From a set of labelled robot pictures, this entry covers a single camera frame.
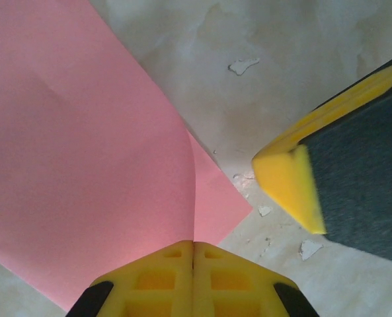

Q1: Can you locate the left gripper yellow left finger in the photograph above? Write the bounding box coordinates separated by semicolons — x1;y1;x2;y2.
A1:
65;240;194;317

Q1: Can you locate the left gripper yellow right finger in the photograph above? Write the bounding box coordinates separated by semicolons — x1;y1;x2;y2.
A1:
193;240;319;317

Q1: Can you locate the pink red cloth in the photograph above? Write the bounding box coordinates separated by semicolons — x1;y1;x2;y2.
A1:
0;0;255;313

